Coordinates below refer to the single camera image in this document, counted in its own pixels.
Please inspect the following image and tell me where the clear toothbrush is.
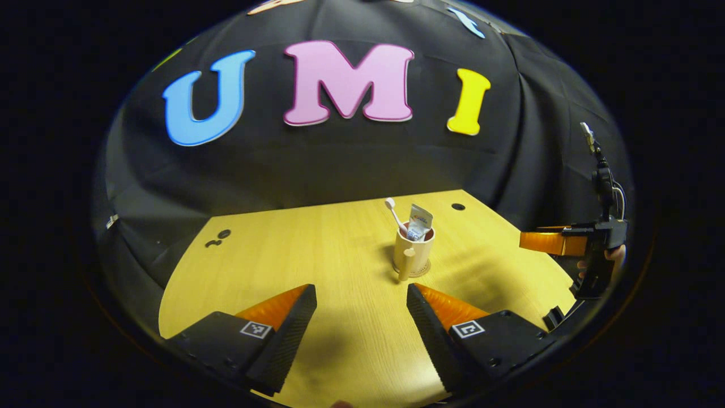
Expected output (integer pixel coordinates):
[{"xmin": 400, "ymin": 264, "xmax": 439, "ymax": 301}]
[{"xmin": 385, "ymin": 197, "xmax": 410, "ymax": 236}]

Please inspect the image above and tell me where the round brown coaster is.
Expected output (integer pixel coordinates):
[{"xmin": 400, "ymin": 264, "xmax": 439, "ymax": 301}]
[{"xmin": 392, "ymin": 258, "xmax": 432, "ymax": 278}]

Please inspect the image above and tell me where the black backdrop cloth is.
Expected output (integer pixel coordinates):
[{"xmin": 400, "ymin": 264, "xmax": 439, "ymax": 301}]
[{"xmin": 93, "ymin": 0, "xmax": 635, "ymax": 341}]

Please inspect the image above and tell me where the wooden desktop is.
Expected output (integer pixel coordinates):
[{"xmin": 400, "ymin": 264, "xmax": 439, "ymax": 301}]
[{"xmin": 159, "ymin": 189, "xmax": 577, "ymax": 408}]

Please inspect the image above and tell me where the black desk edge bracket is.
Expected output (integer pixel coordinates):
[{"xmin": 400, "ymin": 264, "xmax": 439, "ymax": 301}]
[{"xmin": 542, "ymin": 305, "xmax": 567, "ymax": 332}]

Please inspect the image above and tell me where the white toothpaste tube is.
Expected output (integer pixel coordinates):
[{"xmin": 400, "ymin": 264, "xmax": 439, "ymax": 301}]
[{"xmin": 406, "ymin": 203, "xmax": 434, "ymax": 243}]

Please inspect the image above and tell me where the beige cup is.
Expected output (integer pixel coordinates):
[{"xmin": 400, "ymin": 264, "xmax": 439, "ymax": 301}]
[{"xmin": 393, "ymin": 222, "xmax": 436, "ymax": 282}]

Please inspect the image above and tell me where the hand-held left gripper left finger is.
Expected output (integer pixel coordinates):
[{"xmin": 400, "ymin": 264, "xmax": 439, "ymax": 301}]
[{"xmin": 164, "ymin": 283, "xmax": 318, "ymax": 397}]

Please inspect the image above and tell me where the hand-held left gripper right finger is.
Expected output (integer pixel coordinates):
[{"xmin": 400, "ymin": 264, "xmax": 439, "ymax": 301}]
[{"xmin": 406, "ymin": 283, "xmax": 558, "ymax": 394}]

